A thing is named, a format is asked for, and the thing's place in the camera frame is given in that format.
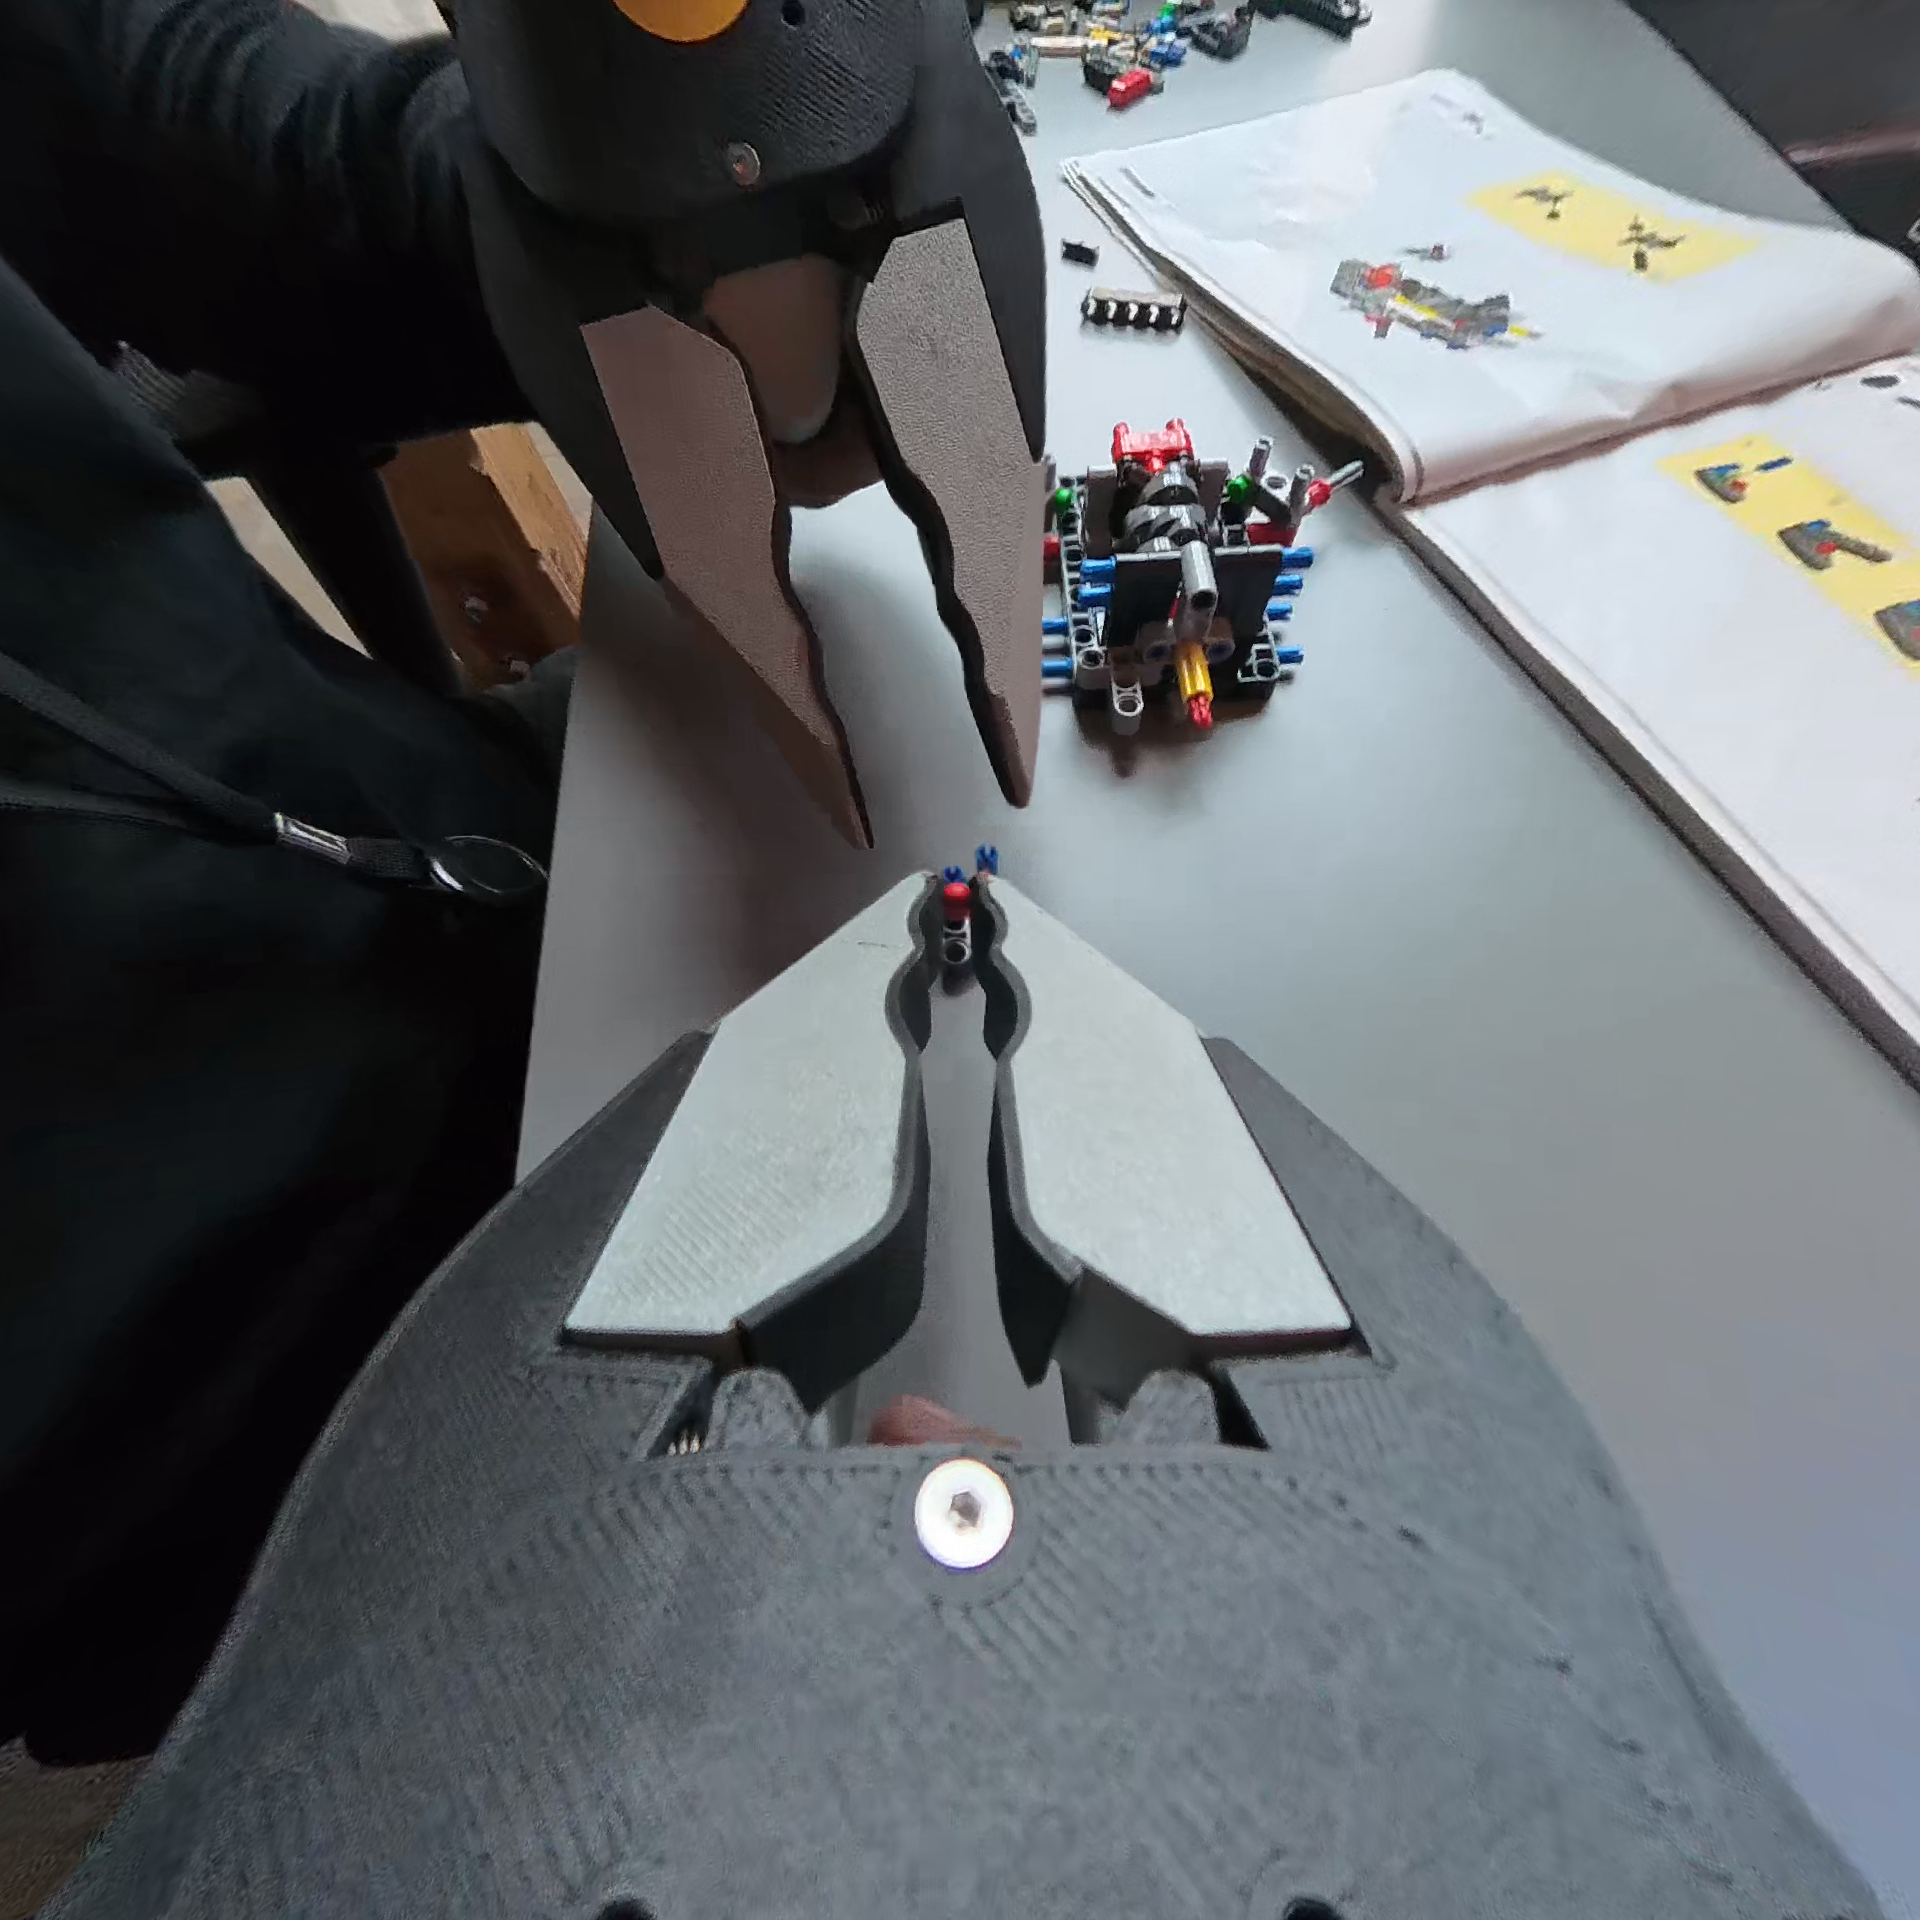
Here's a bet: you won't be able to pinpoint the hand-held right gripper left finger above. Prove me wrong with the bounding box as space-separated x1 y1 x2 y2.
562 868 942 1412

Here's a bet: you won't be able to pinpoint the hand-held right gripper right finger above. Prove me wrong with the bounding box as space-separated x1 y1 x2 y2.
967 874 1355 1409

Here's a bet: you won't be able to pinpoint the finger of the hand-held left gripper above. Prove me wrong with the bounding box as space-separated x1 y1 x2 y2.
577 302 877 852
848 217 1050 812

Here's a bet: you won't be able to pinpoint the black lego connector blue pins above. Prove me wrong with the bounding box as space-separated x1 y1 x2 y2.
935 844 1005 992

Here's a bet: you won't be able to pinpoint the person's left forearm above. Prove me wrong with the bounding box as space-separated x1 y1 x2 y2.
0 0 511 451

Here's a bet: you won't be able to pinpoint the lego chassis assembly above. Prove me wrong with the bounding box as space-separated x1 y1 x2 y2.
1044 421 1365 738

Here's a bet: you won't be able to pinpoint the pile of loose lego pieces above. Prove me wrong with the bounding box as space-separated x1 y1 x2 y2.
984 0 1374 128

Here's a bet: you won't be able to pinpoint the lego instruction booklet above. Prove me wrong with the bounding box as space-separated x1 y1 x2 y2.
1062 67 1920 1088

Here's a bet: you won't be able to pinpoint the person's right hand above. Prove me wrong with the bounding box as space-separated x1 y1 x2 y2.
865 1394 1022 1454

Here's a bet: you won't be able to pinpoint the wooden frame with bolts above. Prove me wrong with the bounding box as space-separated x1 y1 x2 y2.
374 424 592 691

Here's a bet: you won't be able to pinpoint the black strap with buckle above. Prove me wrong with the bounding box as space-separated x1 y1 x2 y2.
0 652 550 909

